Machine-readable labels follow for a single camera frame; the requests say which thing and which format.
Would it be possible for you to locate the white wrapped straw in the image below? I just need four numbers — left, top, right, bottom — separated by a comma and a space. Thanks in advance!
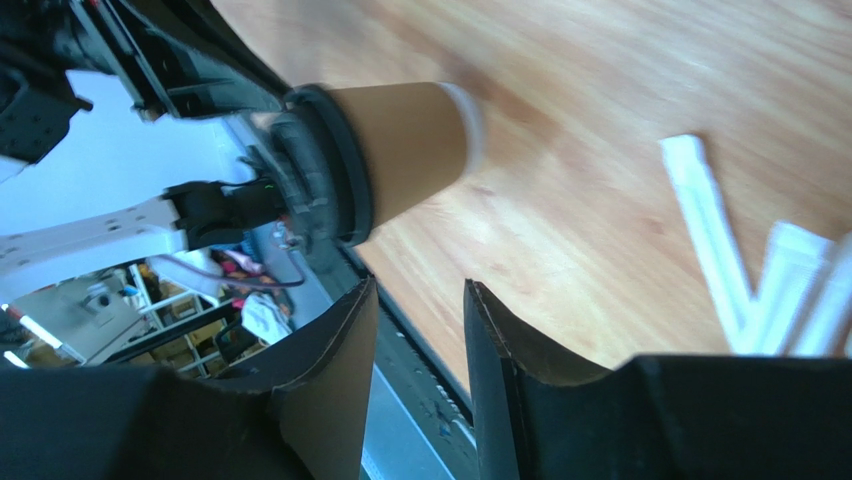
660, 134, 753, 355
789, 233, 851, 358
734, 221, 834, 356

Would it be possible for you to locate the black plastic cup lid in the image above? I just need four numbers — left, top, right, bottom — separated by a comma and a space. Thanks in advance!
269, 84, 375, 247

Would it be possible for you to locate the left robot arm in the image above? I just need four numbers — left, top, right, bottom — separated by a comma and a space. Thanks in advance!
1, 1, 290, 302

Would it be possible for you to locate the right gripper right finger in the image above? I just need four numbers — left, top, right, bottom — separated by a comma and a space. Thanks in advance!
464, 280, 851, 479

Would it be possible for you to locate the brown paper coffee cup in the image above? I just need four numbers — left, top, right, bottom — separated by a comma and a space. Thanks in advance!
330, 82, 486, 228

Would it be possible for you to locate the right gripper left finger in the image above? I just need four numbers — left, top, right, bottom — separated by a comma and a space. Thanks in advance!
1, 278, 378, 479

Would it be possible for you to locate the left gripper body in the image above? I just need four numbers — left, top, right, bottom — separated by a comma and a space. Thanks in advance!
1, 1, 290, 163

